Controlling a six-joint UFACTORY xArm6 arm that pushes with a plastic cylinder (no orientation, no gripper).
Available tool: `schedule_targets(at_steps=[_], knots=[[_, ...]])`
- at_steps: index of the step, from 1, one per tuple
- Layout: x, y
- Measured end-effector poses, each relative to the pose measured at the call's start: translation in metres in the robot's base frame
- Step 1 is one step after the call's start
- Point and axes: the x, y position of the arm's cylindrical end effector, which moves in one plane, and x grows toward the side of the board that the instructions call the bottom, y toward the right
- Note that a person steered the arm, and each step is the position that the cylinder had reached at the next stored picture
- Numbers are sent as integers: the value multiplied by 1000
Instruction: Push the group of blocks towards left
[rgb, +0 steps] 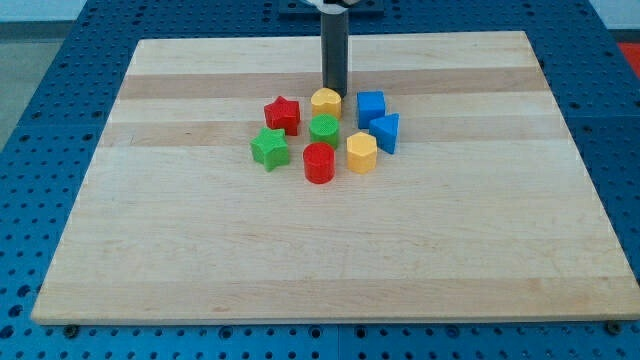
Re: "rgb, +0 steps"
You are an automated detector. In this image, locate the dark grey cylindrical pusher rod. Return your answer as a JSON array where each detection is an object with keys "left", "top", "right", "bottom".
[{"left": 320, "top": 11, "right": 349, "bottom": 97}]

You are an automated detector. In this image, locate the green star block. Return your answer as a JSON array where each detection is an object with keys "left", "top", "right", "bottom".
[{"left": 250, "top": 127, "right": 290, "bottom": 172}]

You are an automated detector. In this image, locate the blue cube block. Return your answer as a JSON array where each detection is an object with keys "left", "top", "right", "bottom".
[{"left": 357, "top": 90, "right": 386, "bottom": 129}]

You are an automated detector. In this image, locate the red star block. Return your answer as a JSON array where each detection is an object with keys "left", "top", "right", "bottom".
[{"left": 264, "top": 96, "right": 301, "bottom": 136}]

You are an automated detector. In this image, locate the red cylinder block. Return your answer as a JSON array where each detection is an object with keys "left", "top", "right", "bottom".
[{"left": 303, "top": 142, "right": 335, "bottom": 184}]

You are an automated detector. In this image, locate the yellow heart block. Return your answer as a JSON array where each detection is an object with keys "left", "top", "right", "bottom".
[{"left": 310, "top": 88, "right": 342, "bottom": 120}]

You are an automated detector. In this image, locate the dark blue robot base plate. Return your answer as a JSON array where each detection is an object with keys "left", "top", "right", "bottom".
[{"left": 274, "top": 0, "right": 385, "bottom": 18}]

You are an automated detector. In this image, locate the light wooden board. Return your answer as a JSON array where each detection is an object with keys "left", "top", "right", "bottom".
[{"left": 31, "top": 31, "right": 639, "bottom": 325}]

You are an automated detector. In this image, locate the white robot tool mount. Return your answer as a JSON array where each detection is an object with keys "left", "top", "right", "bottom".
[{"left": 304, "top": 0, "right": 359, "bottom": 11}]

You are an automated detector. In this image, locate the yellow hexagon block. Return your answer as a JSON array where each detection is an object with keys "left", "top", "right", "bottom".
[{"left": 346, "top": 132, "right": 378, "bottom": 174}]

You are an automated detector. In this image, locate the blue triangle block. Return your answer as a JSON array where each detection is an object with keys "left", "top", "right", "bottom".
[{"left": 369, "top": 113, "right": 400, "bottom": 154}]

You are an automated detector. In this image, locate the green cylinder block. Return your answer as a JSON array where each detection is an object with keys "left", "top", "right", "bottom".
[{"left": 309, "top": 114, "right": 340, "bottom": 149}]

